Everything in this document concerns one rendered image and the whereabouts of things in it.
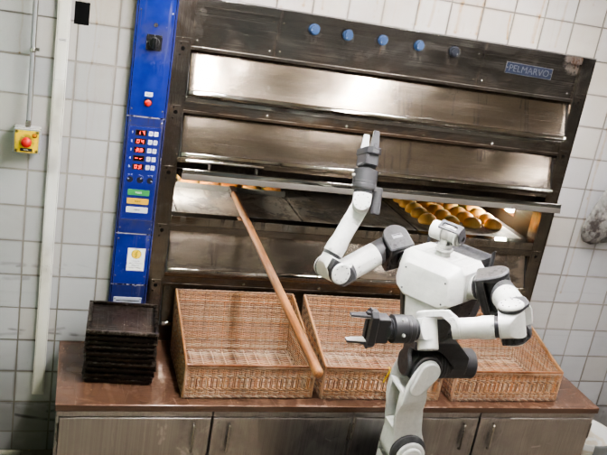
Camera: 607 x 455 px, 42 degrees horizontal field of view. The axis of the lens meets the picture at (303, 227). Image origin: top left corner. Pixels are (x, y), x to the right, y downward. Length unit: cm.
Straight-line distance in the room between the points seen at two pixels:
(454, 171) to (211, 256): 119
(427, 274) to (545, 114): 140
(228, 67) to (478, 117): 117
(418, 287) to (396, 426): 56
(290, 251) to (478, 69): 118
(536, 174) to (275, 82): 137
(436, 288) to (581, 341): 187
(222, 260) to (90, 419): 90
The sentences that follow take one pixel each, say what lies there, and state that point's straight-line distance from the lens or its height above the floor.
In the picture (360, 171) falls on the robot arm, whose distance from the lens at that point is 278.
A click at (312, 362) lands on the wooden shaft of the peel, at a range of 229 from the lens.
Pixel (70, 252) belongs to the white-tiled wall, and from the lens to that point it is 346.
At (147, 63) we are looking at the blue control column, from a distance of 323.
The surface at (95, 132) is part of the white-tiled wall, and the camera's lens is 331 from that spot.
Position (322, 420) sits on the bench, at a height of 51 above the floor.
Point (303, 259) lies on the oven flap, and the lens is 361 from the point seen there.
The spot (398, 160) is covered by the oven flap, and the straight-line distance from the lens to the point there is 359.
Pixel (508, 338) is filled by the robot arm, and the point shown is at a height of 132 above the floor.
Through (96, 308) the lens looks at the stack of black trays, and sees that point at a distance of 338.
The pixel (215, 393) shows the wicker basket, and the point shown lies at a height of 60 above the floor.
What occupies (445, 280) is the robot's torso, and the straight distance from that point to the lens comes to 269.
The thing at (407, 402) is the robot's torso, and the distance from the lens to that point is 293.
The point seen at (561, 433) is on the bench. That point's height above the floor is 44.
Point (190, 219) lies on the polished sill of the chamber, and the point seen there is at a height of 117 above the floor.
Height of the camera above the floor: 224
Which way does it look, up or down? 18 degrees down
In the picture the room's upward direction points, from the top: 10 degrees clockwise
